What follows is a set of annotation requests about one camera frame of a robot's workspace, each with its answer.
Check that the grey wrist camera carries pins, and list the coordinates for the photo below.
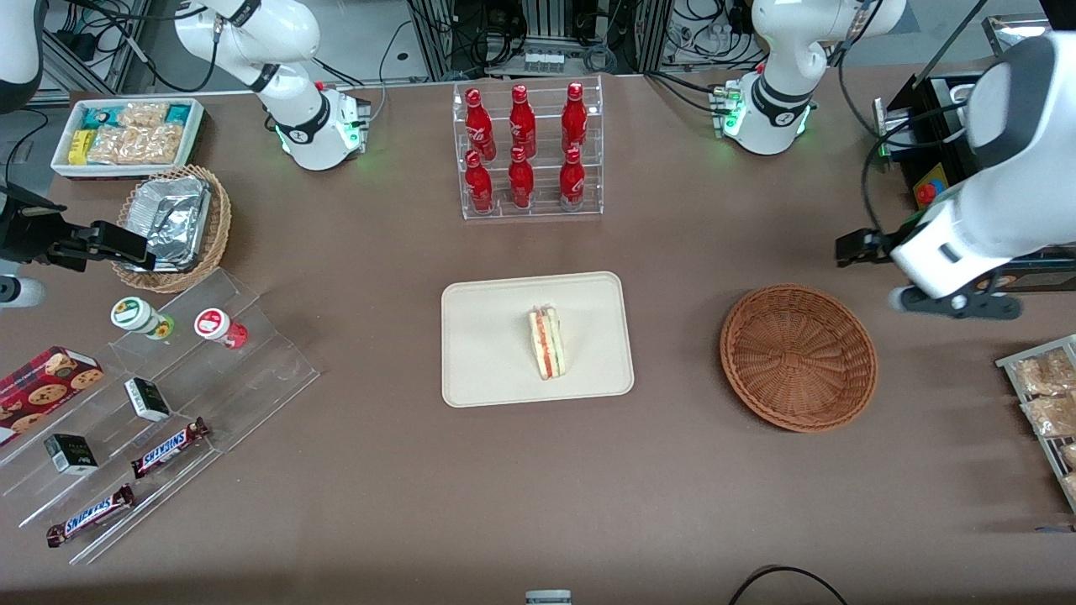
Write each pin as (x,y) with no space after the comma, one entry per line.
(901,300)
(21,291)

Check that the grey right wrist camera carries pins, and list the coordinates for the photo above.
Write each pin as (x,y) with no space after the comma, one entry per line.
(21,291)

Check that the teal snack packet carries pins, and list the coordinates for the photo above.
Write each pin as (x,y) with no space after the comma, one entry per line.
(98,116)

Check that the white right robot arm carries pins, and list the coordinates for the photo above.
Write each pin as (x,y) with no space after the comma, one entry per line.
(294,34)

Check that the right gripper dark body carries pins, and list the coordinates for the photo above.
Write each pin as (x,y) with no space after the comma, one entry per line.
(25,235)

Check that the clear acrylic stepped stand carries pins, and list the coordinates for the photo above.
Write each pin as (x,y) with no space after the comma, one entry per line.
(252,378)

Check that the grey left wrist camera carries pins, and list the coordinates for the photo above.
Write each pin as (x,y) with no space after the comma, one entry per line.
(901,300)

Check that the round brown wicker basket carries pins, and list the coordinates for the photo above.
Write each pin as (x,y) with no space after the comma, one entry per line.
(799,357)

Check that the aluminium frame rack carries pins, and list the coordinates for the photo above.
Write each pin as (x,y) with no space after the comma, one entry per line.
(437,38)

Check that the small black box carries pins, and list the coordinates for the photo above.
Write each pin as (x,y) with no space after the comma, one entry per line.
(147,399)
(71,454)

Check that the black food warmer cabinet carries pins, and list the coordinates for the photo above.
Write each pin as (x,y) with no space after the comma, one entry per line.
(946,172)

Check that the small grey device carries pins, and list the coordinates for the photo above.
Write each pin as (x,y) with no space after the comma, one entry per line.
(548,597)

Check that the red cookie box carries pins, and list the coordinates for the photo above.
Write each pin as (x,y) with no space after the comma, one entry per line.
(42,391)

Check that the red soda bottle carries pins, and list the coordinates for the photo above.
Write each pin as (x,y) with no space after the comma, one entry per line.
(572,183)
(479,186)
(521,183)
(479,126)
(523,124)
(574,122)

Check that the light wicker basket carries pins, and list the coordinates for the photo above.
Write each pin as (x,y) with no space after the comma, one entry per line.
(220,218)

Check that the red lid cup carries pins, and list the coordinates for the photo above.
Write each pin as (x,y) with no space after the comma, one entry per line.
(214,323)

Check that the clear acrylic bottle rack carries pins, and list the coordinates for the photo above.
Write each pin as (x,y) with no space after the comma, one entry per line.
(546,181)

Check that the silver box with green light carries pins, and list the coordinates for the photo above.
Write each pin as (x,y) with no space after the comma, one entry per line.
(887,126)

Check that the clear bag of snacks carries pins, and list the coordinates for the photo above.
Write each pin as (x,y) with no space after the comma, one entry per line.
(1042,374)
(1051,416)

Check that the yellow snack packet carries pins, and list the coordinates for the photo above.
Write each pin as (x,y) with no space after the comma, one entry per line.
(80,147)

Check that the clear cracker bag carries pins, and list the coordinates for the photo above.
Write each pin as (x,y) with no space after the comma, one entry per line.
(139,144)
(143,113)

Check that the snickers chocolate bar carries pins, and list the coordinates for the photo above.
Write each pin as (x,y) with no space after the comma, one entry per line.
(168,448)
(88,515)

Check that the red knob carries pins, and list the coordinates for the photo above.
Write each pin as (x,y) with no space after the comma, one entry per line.
(927,193)

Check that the white power strip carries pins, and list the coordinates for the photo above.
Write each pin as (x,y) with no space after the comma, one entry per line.
(543,61)

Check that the beige rectangular tray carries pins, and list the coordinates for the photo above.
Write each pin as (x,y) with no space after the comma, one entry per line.
(487,340)

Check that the triangular sandwich wedge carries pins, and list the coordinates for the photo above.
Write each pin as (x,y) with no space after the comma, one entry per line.
(548,344)

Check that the white plastic snack bin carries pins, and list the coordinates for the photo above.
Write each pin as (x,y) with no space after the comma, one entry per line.
(63,164)

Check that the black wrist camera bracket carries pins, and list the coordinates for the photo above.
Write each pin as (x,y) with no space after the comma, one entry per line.
(967,307)

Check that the green lid cup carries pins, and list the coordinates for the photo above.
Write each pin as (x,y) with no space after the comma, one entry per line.
(134,313)

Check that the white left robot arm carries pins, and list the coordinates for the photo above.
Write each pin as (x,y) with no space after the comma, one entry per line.
(782,50)

